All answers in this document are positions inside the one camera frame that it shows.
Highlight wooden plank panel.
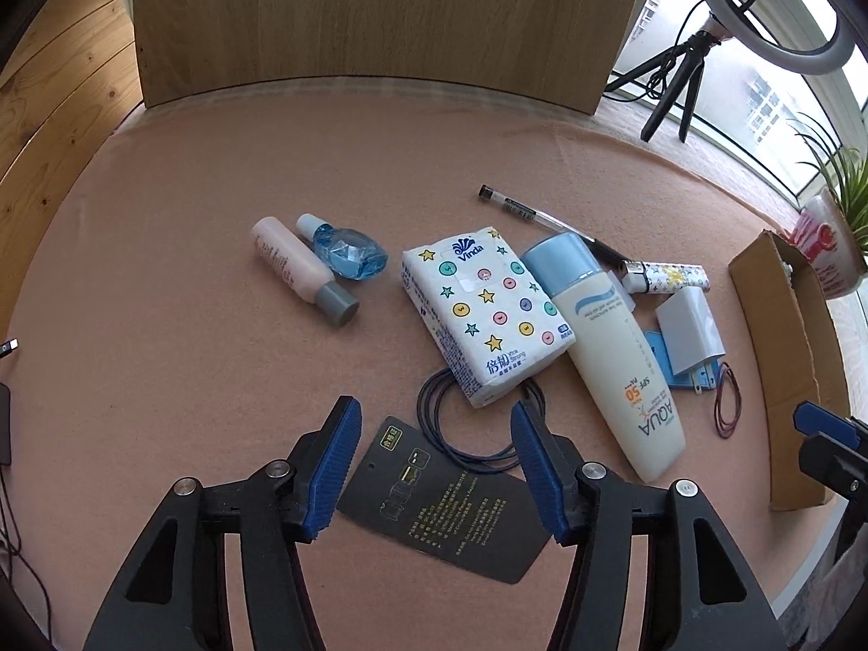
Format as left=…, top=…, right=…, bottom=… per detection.
left=0, top=0, right=143, bottom=326

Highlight light wooden board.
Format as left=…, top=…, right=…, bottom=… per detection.
left=132, top=0, right=637, bottom=113

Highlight black tripod stand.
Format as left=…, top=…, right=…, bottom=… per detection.
left=603, top=29, right=721, bottom=143

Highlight pink bottle grey cap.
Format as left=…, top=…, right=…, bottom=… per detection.
left=250, top=216, right=359, bottom=326

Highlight maroon hair ties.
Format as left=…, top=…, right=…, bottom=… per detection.
left=710, top=360, right=743, bottom=439

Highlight black printed card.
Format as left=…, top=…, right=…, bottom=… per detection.
left=337, top=417, right=550, bottom=585

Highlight white USB charger plug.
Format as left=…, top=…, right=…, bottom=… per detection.
left=656, top=286, right=725, bottom=392

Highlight small blue clear bottle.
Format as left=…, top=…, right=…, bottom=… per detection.
left=296, top=213, right=388, bottom=280

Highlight white sunscreen bottle blue cap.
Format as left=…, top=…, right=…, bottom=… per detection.
left=522, top=232, right=686, bottom=483

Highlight patterned white lighter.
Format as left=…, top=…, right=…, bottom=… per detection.
left=620, top=260, right=711, bottom=296

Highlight white ring light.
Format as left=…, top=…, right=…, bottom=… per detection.
left=705, top=0, right=858, bottom=76

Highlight black hair ties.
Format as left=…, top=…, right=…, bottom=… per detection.
left=414, top=367, right=547, bottom=475

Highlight red white flower pot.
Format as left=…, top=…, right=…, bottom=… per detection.
left=792, top=188, right=866, bottom=300

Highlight patterned tissue pack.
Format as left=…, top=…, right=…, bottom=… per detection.
left=400, top=226, right=575, bottom=409

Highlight green spider plant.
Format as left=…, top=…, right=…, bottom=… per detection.
left=793, top=113, right=868, bottom=256

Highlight black gel pen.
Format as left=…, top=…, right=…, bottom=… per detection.
left=478, top=185, right=627, bottom=267

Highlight open cardboard box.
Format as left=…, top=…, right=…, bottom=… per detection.
left=728, top=231, right=850, bottom=512

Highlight blue plastic card holder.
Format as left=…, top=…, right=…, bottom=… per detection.
left=644, top=331, right=719, bottom=392

